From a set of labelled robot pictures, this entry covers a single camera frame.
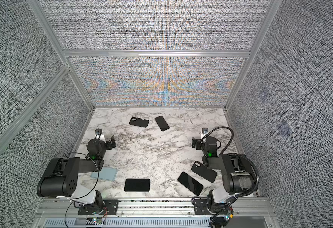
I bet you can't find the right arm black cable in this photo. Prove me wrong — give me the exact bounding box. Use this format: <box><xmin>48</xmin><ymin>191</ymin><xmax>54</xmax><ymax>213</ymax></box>
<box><xmin>205</xmin><ymin>126</ymin><xmax>260</xmax><ymax>228</ymax></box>

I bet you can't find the black phone case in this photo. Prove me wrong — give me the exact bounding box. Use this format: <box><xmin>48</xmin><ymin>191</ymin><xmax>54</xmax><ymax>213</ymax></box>
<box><xmin>129</xmin><ymin>117</ymin><xmax>149</xmax><ymax>128</ymax></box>
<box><xmin>191</xmin><ymin>161</ymin><xmax>217</xmax><ymax>183</ymax></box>

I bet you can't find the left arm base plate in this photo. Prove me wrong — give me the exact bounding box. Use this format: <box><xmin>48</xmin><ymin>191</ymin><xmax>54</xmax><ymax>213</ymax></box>
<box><xmin>78</xmin><ymin>199</ymin><xmax>119</xmax><ymax>216</ymax></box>

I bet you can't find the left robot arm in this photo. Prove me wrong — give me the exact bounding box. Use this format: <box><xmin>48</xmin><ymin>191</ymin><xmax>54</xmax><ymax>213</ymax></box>
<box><xmin>37</xmin><ymin>129</ymin><xmax>117</xmax><ymax>216</ymax></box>

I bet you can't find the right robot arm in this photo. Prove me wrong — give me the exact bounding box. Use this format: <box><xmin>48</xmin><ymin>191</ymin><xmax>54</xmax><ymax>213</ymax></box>
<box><xmin>191</xmin><ymin>126</ymin><xmax>260</xmax><ymax>214</ymax></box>

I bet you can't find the aluminium frame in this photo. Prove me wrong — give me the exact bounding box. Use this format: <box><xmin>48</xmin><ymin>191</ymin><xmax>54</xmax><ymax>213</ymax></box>
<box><xmin>0</xmin><ymin>1</ymin><xmax>275</xmax><ymax>200</ymax></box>

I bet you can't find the aluminium front rail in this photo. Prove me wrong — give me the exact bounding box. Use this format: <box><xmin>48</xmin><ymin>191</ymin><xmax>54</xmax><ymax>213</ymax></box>
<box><xmin>32</xmin><ymin>197</ymin><xmax>280</xmax><ymax>228</ymax></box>

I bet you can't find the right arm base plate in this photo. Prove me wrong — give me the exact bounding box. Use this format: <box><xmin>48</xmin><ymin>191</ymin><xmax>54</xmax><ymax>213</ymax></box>
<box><xmin>191</xmin><ymin>197</ymin><xmax>234</xmax><ymax>215</ymax></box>

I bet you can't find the light blue phone case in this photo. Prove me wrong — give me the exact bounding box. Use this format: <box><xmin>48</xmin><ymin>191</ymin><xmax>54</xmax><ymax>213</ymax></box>
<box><xmin>91</xmin><ymin>167</ymin><xmax>118</xmax><ymax>181</ymax></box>

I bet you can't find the black smartphone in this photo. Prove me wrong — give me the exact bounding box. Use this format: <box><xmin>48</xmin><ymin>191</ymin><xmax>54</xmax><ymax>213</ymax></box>
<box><xmin>155</xmin><ymin>116</ymin><xmax>170</xmax><ymax>132</ymax></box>
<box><xmin>177</xmin><ymin>172</ymin><xmax>204</xmax><ymax>196</ymax></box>
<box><xmin>124</xmin><ymin>179</ymin><xmax>151</xmax><ymax>192</ymax></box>

